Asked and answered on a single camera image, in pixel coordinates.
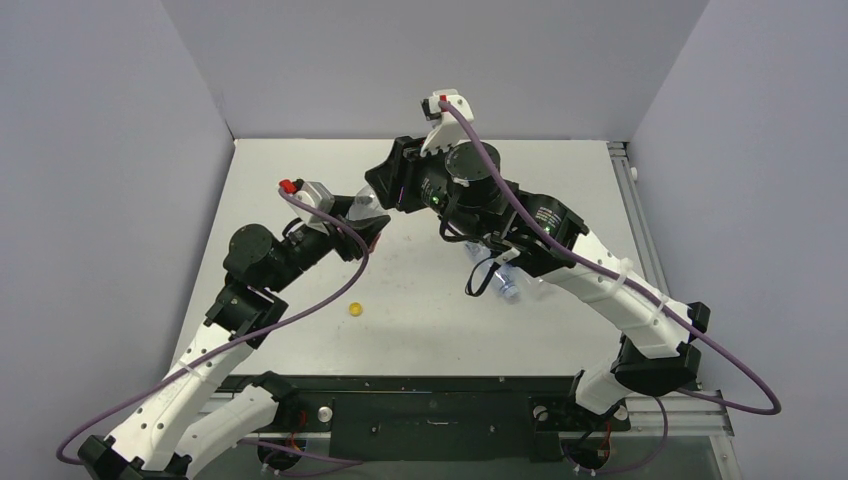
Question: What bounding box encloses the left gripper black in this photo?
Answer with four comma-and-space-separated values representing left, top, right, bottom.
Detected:
266, 196, 388, 294

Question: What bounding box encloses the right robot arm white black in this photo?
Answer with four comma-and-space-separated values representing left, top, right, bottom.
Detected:
364, 136, 709, 427

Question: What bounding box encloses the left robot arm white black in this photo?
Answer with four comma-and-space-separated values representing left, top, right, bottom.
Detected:
78, 192, 390, 479

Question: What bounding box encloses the clear bottle red label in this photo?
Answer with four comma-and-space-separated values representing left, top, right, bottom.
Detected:
345, 186, 389, 220

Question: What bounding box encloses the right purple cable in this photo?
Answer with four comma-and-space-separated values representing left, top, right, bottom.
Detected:
438, 100, 783, 417

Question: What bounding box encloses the yellow bottle cap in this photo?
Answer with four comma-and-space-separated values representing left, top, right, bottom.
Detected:
348, 302, 363, 317

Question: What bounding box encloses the aluminium frame rail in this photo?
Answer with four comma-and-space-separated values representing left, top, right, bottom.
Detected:
607, 141, 671, 297

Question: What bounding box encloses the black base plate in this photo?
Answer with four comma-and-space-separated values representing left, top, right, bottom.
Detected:
211, 374, 631, 464

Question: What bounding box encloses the clear crumpled water bottle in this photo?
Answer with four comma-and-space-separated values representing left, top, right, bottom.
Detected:
464, 242, 520, 302

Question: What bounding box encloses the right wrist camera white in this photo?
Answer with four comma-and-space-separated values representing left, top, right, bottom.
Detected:
420, 89, 474, 157

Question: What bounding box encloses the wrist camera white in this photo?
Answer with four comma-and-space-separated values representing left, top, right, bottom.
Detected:
420, 89, 474, 157
278, 179, 334, 234

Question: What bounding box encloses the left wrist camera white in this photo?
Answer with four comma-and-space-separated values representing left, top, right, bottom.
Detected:
278, 179, 334, 234

